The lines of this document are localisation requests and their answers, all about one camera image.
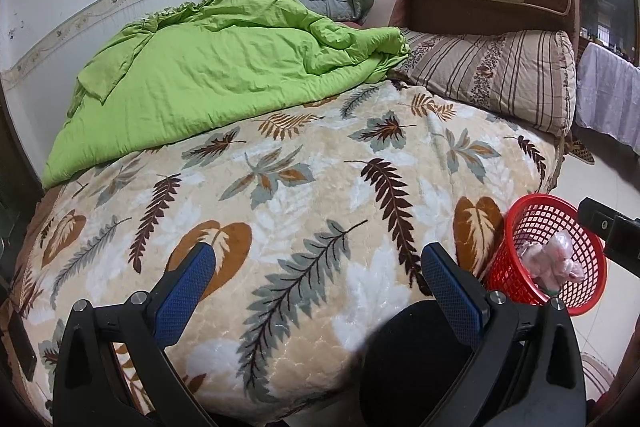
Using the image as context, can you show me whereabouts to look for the white cloth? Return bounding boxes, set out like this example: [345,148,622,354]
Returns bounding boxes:
[575,42,640,152]

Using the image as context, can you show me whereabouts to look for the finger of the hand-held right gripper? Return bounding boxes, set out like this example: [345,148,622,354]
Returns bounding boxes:
[579,197,640,281]

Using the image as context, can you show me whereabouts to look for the red plastic mesh basket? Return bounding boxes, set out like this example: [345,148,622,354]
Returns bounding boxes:
[482,193,608,317]

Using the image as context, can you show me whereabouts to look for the floor mat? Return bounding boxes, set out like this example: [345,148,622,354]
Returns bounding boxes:
[580,352,617,400]

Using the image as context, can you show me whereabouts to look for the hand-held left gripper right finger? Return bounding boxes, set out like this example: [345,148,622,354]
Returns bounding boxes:
[420,243,587,427]

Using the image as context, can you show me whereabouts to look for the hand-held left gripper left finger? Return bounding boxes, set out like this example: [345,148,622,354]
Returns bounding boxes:
[52,243,217,427]

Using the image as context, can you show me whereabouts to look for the black phone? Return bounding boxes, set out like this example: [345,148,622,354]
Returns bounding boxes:
[7,312,38,382]

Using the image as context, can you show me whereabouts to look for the leaf print blanket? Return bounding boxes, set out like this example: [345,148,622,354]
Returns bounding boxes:
[10,79,563,423]

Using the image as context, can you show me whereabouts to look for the white plastic wrappers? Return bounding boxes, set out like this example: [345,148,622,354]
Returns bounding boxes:
[520,229,587,294]

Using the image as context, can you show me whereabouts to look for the patterned slipper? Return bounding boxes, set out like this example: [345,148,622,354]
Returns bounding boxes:
[570,139,597,166]

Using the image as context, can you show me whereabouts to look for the green duvet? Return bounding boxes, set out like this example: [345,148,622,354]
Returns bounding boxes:
[42,0,412,188]

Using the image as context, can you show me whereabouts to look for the striped floral pillow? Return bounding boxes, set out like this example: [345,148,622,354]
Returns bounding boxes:
[390,28,577,138]

